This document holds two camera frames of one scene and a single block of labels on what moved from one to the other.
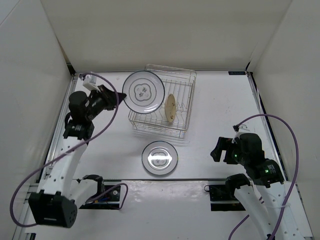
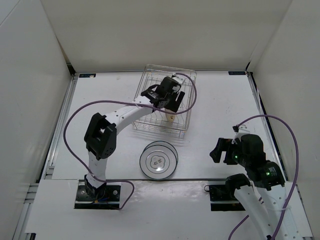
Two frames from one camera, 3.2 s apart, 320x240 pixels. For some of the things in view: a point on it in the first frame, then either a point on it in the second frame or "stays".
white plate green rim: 145,91 -> 158,162
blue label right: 237,73 stays
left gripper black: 107,95 -> 174,104
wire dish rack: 180,83 stays
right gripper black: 223,144 stays
